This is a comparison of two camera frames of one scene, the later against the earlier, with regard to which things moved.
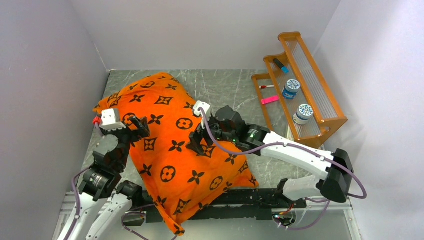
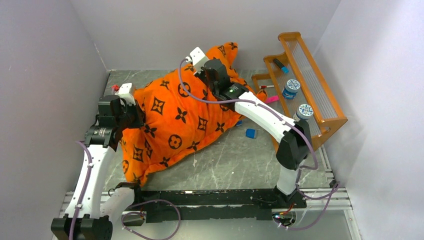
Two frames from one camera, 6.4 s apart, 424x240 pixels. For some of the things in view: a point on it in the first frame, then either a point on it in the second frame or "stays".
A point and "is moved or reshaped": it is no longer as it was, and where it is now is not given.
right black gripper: x=196 y=137 to x=200 y=74
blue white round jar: x=291 y=88 stays
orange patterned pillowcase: x=160 y=117 is moved or reshaped
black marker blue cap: x=283 y=68 stays
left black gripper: x=141 y=124 to x=140 y=119
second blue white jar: x=303 y=113 stays
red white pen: x=266 y=86 stays
